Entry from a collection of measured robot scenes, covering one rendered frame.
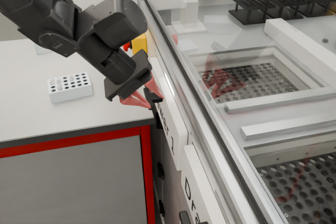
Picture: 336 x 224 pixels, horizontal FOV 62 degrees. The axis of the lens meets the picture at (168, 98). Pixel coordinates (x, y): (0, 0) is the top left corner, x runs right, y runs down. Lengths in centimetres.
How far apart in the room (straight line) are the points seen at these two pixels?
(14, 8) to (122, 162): 64
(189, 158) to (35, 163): 56
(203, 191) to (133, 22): 27
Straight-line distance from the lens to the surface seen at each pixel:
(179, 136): 51
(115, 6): 42
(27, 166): 93
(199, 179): 44
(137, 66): 51
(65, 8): 45
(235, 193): 36
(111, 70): 49
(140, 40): 87
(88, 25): 44
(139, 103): 55
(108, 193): 105
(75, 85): 89
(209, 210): 41
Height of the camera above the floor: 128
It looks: 37 degrees down
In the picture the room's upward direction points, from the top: straight up
